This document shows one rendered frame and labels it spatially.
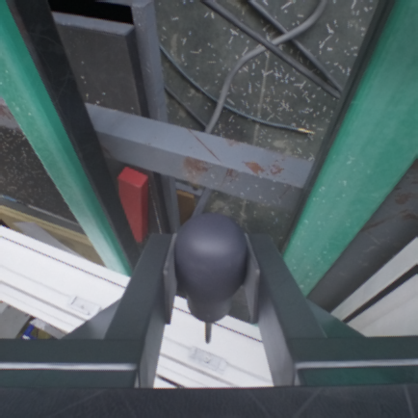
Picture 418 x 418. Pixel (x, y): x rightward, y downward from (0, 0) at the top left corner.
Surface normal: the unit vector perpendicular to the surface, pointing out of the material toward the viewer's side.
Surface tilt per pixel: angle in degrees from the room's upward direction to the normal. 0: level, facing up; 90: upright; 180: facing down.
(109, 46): 0
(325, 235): 0
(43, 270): 90
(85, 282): 90
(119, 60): 0
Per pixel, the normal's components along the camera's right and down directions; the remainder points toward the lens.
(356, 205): -0.36, 0.75
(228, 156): 0.01, -0.59
